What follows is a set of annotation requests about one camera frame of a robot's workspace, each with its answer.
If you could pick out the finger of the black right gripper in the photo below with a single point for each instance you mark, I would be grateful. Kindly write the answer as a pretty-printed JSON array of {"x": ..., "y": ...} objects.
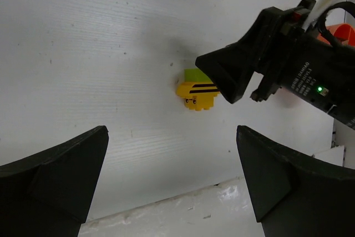
[{"x": 231, "y": 68}]

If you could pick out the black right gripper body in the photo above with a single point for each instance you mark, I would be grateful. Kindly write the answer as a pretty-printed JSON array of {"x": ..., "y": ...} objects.
[{"x": 313, "y": 64}]

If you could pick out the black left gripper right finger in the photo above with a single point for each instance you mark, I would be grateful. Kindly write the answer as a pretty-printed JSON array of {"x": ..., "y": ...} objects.
[{"x": 294, "y": 194}]

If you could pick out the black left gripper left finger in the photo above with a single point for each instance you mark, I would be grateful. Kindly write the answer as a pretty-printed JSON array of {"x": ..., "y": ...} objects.
[{"x": 50, "y": 193}]

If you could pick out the lime green sloped lego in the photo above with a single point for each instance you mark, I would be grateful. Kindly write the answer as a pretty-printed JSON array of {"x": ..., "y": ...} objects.
[{"x": 195, "y": 75}]

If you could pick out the yellow striped lego piece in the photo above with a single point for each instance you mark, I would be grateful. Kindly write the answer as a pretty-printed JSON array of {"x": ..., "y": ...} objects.
[{"x": 197, "y": 96}]

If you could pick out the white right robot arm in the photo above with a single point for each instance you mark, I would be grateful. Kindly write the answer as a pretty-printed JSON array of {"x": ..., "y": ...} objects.
[{"x": 267, "y": 21}]

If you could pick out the orange divided round container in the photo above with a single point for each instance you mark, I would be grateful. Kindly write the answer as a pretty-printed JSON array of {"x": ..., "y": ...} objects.
[{"x": 343, "y": 32}]

